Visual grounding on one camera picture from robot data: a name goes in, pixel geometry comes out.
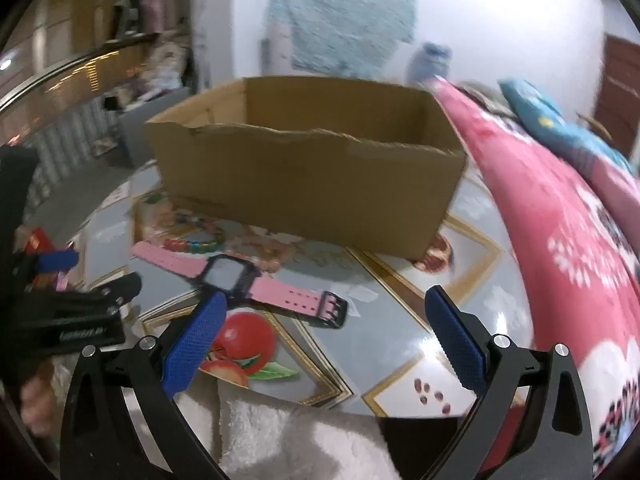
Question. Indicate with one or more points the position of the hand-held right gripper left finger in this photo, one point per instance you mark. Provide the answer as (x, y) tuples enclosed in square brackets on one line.
[(195, 345)]

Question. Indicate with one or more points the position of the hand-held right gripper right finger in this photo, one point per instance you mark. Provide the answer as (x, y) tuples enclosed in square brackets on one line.
[(455, 345)]

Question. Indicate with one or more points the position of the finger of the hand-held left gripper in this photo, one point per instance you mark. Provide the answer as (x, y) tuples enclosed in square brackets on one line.
[(57, 259), (117, 290)]

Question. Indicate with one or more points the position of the cardboard box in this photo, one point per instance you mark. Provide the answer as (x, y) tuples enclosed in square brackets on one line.
[(300, 185)]

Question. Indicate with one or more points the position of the person's left hand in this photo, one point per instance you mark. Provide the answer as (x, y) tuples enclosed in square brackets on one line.
[(36, 400)]

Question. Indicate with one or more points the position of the red packet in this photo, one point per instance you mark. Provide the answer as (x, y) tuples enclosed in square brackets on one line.
[(37, 240)]

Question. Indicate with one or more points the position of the white fuzzy cloth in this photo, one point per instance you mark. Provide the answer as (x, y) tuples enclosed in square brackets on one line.
[(280, 435)]

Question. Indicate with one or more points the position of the grey cabinet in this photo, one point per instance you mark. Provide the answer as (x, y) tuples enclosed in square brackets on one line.
[(145, 125)]

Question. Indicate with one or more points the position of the metal stair handrail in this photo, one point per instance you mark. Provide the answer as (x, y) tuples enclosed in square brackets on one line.
[(75, 62)]

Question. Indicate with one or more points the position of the pink floral blanket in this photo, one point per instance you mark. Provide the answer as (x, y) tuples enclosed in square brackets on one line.
[(550, 210)]

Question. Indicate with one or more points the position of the pile of clothes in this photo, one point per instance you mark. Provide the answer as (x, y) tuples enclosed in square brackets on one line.
[(167, 62)]

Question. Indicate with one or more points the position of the blue printed pillow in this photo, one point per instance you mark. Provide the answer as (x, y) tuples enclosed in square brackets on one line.
[(550, 120)]

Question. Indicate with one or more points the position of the grey floral pillow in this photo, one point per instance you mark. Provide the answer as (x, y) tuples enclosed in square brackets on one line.
[(487, 97)]

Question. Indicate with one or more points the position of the blue water dispenser bottle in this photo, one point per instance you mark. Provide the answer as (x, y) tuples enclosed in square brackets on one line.
[(430, 60)]

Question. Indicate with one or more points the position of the brown wooden door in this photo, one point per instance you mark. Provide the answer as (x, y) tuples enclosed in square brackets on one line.
[(617, 95)]

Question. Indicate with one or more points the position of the teal wall cloth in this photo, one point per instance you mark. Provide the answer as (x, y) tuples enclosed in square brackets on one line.
[(345, 15)]

